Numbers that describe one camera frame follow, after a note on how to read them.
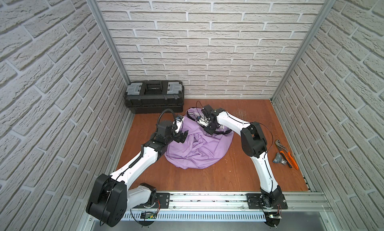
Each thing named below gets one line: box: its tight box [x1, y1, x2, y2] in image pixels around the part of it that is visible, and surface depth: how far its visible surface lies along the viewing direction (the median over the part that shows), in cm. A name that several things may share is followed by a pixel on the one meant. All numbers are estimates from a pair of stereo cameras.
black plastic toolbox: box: [124, 80, 185, 114], surface depth 102 cm
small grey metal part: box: [272, 152, 287, 165], surface depth 88 cm
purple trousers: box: [164, 108, 234, 170], surface depth 91 cm
